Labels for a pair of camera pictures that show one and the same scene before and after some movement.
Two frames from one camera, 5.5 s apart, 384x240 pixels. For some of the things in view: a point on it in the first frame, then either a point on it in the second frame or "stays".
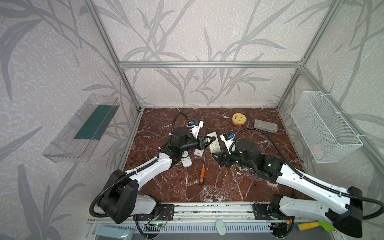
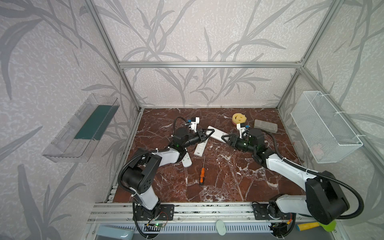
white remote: [186, 161] stays
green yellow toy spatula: [326, 225] stays
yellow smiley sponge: [239, 119] stays
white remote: [215, 147] to [217, 134]
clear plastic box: [266, 126] stays
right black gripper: [226, 160] to [231, 140]
